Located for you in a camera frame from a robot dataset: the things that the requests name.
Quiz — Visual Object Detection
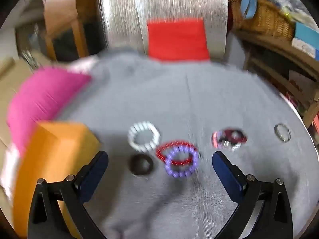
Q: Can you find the teal box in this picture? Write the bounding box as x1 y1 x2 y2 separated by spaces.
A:
291 22 319 61

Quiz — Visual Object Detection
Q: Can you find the wicker basket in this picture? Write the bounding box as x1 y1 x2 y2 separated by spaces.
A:
231 0 296 42

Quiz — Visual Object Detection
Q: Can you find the purple bead bracelet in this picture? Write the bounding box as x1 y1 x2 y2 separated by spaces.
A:
164 146 199 178

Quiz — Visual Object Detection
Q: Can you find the orange cardboard box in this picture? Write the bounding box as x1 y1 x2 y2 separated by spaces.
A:
12 121 101 238

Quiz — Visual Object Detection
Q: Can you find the metal bangle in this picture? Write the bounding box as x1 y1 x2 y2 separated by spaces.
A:
274 123 292 143

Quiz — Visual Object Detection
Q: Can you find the blue cloth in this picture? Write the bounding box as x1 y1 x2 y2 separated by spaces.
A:
240 0 262 18

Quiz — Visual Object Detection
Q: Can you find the red bead bracelet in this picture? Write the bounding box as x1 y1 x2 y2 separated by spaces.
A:
156 141 197 166

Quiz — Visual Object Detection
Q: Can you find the wooden cabinet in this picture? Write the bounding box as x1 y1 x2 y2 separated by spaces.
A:
43 0 106 62

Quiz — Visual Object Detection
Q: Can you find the white bead bracelet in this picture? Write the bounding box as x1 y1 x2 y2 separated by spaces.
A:
128 121 160 152

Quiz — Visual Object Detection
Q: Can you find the pink pillow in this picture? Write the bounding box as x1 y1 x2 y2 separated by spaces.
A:
6 67 93 152

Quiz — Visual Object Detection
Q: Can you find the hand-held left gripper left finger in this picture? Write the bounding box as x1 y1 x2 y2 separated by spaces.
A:
27 151 109 239

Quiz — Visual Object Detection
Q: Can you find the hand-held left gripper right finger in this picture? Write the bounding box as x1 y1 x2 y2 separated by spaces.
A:
212 151 293 239

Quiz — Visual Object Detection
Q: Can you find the red pillow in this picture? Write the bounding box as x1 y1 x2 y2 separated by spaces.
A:
147 19 210 61

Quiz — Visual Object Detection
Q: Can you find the silver foil insulation mat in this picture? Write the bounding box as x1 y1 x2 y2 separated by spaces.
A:
100 0 228 60

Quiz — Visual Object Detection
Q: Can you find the grey blanket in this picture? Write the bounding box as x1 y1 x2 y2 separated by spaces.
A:
53 48 319 239

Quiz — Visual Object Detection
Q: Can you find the pink bracelet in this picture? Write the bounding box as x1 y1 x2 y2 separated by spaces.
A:
212 129 237 151

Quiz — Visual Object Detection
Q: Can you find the black ring bracelet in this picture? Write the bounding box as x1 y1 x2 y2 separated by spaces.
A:
130 154 155 176

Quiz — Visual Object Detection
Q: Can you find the wooden shelf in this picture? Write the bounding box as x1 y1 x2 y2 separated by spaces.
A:
234 28 319 128

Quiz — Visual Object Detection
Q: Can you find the beige sofa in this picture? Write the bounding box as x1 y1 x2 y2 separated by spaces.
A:
0 57 54 205

